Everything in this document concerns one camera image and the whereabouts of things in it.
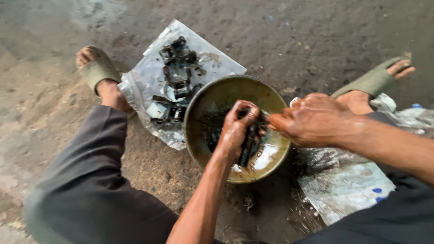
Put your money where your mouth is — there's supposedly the crumpled clear plastic bag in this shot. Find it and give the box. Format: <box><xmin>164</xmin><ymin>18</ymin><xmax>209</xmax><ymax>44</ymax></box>
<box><xmin>369</xmin><ymin>93</ymin><xmax>434</xmax><ymax>137</ymax></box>

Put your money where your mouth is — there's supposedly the person's foot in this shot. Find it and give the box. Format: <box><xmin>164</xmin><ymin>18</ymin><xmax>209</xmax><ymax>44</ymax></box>
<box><xmin>76</xmin><ymin>47</ymin><xmax>134</xmax><ymax>115</ymax></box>
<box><xmin>335</xmin><ymin>59</ymin><xmax>416</xmax><ymax>116</ymax></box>

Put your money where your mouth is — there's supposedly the dirty printed plastic sheet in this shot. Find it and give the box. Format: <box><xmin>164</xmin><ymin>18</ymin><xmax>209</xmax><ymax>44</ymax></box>
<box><xmin>296</xmin><ymin>146</ymin><xmax>397</xmax><ymax>226</ymax></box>

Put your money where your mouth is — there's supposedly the small white square part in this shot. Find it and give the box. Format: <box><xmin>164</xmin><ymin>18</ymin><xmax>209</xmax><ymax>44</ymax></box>
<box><xmin>146</xmin><ymin>102</ymin><xmax>169</xmax><ymax>119</ymax></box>

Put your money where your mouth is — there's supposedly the clear plastic sheet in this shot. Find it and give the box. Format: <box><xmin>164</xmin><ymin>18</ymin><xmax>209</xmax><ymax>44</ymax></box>
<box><xmin>118</xmin><ymin>19</ymin><xmax>248</xmax><ymax>151</ymax></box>

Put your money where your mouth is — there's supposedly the black threaded metal part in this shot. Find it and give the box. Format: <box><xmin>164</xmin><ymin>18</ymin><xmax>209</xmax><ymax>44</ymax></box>
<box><xmin>237</xmin><ymin>108</ymin><xmax>267</xmax><ymax>169</ymax></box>

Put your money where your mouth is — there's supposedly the person's left olive slipper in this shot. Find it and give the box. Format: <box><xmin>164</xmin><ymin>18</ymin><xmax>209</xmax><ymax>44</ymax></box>
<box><xmin>76</xmin><ymin>46</ymin><xmax>137</xmax><ymax>120</ymax></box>

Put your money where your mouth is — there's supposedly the person's right hand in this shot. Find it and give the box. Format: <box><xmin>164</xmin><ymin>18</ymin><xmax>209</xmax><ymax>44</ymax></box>
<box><xmin>267</xmin><ymin>92</ymin><xmax>361</xmax><ymax>150</ymax></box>

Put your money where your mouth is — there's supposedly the person's left hand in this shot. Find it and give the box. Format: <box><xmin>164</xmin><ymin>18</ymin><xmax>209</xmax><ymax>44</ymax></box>
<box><xmin>216</xmin><ymin>100</ymin><xmax>262</xmax><ymax>164</ymax></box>

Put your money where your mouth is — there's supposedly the round dirty metal bowl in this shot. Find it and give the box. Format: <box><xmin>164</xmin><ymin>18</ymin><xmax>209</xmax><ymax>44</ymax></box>
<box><xmin>183</xmin><ymin>75</ymin><xmax>292</xmax><ymax>184</ymax></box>

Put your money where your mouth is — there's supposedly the person's olive slipper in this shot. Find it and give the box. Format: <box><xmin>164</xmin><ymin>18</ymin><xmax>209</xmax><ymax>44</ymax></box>
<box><xmin>76</xmin><ymin>46</ymin><xmax>137</xmax><ymax>120</ymax></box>
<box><xmin>330</xmin><ymin>56</ymin><xmax>412</xmax><ymax>99</ymax></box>

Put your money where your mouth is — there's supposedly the person's right olive slipper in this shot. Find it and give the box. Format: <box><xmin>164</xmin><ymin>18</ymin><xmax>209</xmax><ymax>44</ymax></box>
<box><xmin>330</xmin><ymin>56</ymin><xmax>412</xmax><ymax>99</ymax></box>

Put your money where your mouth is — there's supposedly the person's right foot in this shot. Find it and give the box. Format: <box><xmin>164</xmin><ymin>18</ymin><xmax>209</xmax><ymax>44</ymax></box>
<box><xmin>335</xmin><ymin>59</ymin><xmax>416</xmax><ymax>116</ymax></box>

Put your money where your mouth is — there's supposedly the pile of black metal parts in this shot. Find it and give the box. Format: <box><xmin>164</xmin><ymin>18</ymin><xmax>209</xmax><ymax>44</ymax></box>
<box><xmin>149</xmin><ymin>35</ymin><xmax>207</xmax><ymax>125</ymax></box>

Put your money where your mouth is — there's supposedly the person's left trouser leg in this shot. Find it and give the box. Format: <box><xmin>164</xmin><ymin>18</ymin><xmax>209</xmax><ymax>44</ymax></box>
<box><xmin>22</xmin><ymin>105</ymin><xmax>180</xmax><ymax>244</ymax></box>

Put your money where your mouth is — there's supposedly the person's left foot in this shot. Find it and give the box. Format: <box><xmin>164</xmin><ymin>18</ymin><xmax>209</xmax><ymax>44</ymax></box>
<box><xmin>76</xmin><ymin>47</ymin><xmax>134</xmax><ymax>115</ymax></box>

